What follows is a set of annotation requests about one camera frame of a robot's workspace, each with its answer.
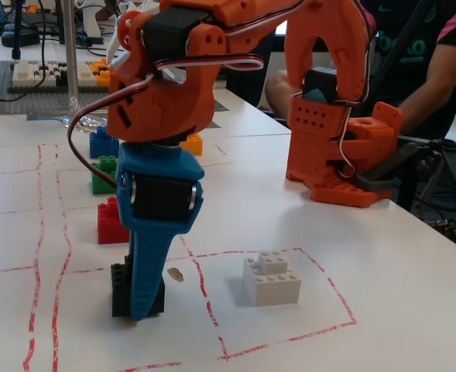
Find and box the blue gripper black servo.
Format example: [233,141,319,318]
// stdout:
[115,141,206,322]

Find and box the black lego block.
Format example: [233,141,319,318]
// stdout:
[110,253,166,318]

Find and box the person bare forearm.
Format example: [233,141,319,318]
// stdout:
[397,38,456,129]
[265,71,304,119]

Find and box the red lego block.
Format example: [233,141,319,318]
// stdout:
[97,196,131,245]

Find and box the green lego block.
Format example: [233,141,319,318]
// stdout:
[91,154,119,196]

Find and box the white lego block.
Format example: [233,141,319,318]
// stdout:
[242,250,303,308]

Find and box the blue lego block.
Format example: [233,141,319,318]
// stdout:
[88,124,120,159]

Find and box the yellow lego block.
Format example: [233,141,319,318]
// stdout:
[179,133,204,157]

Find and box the crumpled aluminium foil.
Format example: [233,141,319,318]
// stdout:
[59,95,109,135]

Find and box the metal pole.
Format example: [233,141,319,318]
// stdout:
[63,0,80,108]

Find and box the black flat device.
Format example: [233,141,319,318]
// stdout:
[1,30,42,48]

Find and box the black stand pole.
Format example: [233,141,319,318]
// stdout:
[10,0,24,60]

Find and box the black table clamp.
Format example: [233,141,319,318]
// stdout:
[353,138,456,191]

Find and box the person in black shirt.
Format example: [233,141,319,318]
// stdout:
[361,0,456,140]

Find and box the gripper servo cable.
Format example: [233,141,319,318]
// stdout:
[67,73,155,187]

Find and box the arm servo cable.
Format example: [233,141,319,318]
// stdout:
[153,0,372,179]

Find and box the white black orange brick wall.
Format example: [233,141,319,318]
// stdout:
[8,57,112,94]

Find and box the white plastic handle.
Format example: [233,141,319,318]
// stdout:
[74,0,105,39]

